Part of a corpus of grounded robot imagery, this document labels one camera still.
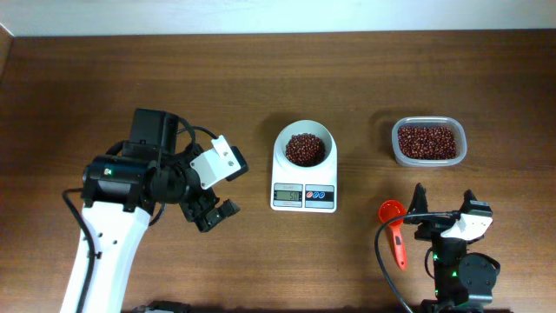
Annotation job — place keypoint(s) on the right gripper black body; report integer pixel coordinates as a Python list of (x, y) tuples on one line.
[(434, 233)]

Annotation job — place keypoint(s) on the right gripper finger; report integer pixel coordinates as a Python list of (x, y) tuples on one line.
[(469, 196), (418, 206)]

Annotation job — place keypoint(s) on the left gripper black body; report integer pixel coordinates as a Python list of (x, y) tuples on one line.
[(195, 202)]

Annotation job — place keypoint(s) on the orange measuring scoop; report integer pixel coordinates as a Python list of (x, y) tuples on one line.
[(388, 211)]

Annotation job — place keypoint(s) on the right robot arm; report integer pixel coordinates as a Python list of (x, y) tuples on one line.
[(463, 280)]

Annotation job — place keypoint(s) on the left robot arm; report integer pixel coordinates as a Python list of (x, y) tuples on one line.
[(125, 191)]

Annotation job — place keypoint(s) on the white digital kitchen scale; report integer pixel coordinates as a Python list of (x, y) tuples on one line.
[(309, 190)]

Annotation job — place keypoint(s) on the white bowl on scale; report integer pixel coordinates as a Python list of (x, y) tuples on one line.
[(310, 127)]

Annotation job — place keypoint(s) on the red beans in container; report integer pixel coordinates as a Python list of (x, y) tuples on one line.
[(427, 143)]

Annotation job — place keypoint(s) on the clear plastic bean container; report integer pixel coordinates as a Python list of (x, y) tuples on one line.
[(453, 125)]

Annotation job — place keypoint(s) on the red beans in bowl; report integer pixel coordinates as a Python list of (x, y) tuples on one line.
[(305, 150)]

